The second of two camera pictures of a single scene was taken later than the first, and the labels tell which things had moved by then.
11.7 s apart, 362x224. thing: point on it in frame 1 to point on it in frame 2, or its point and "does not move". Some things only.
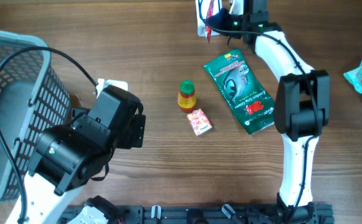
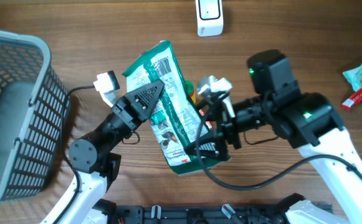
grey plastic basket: (22, 96) does not move
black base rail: (212, 214) does not move
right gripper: (219, 25) to (225, 129)
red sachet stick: (208, 29) to (359, 96)
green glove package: (250, 101) to (175, 118)
